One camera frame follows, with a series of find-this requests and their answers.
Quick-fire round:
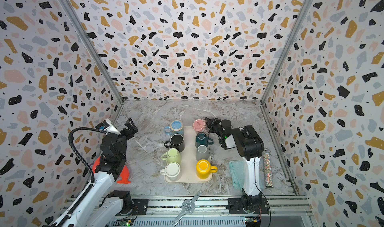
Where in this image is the blue butterfly mug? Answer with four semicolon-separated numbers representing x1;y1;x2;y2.
164;121;184;136

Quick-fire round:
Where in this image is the glitter filled glass tube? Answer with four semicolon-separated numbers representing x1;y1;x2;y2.
263;150;274;188

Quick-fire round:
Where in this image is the dark green mug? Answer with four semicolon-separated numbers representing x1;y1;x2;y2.
196;132;214;148

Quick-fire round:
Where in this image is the grey mug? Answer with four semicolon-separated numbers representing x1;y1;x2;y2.
196;145;210;161

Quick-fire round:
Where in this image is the pink mug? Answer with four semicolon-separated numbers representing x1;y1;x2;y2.
192;119;208;133

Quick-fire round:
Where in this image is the white mug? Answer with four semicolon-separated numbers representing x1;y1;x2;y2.
160;162;181;182

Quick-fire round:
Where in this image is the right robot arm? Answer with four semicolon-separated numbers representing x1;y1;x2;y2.
205;118;270;215

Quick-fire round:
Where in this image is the light green mug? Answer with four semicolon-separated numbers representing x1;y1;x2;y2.
161;148;182;165

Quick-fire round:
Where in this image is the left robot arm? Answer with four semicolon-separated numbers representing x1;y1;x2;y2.
49;119;138;227

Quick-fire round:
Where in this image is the yellow mug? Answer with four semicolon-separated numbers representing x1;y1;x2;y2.
196;159;218;179

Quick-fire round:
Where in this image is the beige plastic tray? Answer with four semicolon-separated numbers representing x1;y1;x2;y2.
164;127;212;184

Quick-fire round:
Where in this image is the metal perforated bracket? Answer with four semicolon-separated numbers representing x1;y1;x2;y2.
172;190;203;227

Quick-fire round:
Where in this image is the red shark toy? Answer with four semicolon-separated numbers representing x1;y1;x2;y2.
92;157;131;184

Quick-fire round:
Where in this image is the light green cloth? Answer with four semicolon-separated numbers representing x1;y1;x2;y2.
229;161;245;190

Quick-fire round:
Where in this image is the black mug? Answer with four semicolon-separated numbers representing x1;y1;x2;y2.
164;134;185;153

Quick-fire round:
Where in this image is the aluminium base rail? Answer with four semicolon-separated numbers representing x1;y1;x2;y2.
58;195;314;227

